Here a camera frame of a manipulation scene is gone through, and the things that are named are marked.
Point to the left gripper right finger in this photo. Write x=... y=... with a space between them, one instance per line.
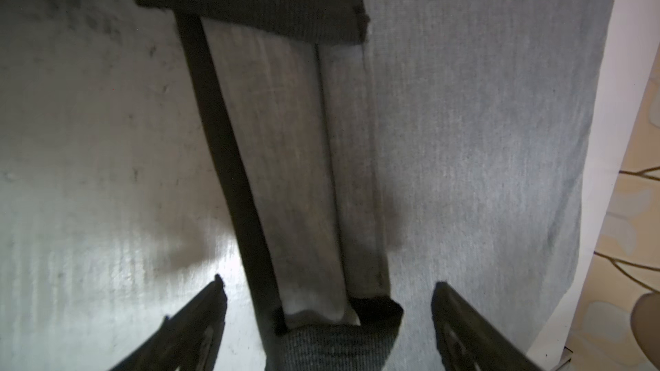
x=467 y=341

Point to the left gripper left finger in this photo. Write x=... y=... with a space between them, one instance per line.
x=188 y=340

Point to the grey laptop bag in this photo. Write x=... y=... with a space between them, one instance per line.
x=369 y=149

